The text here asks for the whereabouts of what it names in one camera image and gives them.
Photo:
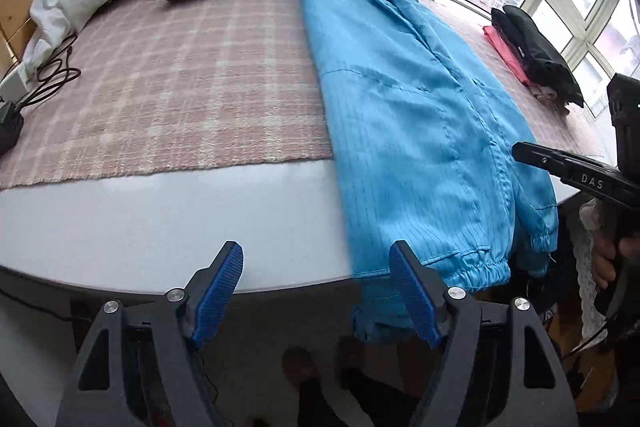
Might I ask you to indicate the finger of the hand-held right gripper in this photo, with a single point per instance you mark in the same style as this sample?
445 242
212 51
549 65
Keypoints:
537 157

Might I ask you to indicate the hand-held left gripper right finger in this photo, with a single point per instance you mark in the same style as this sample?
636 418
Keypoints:
412 292

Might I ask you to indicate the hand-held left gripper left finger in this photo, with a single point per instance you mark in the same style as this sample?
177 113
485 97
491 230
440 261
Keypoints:
217 292

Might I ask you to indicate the blue striped jacket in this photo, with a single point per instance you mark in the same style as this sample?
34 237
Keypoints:
400 107

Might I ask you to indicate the person's right hand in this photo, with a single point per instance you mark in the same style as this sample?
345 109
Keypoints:
604 259

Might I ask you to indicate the beige folded garment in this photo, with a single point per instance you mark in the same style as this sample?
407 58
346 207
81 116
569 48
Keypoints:
547 96

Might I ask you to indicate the pink folded garment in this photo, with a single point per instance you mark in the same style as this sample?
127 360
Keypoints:
505 52

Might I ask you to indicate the black folded garment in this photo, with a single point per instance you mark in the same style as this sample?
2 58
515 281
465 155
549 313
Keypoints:
540 47

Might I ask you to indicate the pink plaid blanket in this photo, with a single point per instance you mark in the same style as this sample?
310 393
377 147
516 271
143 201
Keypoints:
175 82

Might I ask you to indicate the black charger adapter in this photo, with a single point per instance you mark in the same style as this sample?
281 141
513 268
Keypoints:
7 127

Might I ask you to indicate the white charger block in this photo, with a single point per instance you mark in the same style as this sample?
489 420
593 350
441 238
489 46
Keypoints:
12 82

